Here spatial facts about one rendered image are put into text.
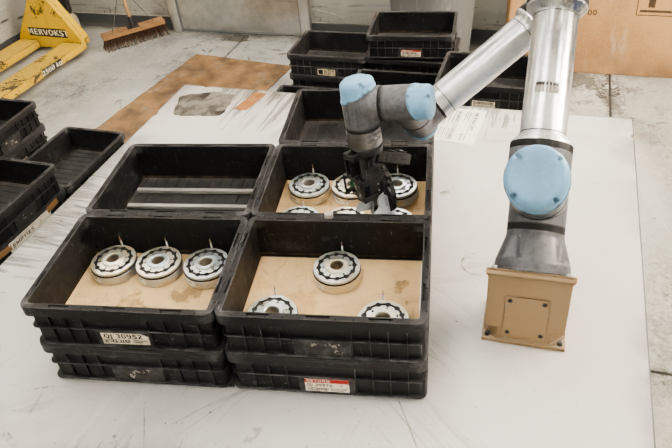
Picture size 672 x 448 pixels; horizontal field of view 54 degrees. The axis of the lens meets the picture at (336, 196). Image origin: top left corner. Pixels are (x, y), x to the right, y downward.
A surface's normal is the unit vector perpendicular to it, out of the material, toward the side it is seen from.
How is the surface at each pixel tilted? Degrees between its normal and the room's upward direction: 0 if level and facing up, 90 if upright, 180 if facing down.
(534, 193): 51
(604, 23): 75
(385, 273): 0
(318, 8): 90
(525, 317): 90
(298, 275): 0
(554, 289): 90
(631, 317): 0
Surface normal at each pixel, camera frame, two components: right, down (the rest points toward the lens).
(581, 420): -0.08, -0.80
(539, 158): -0.33, -0.04
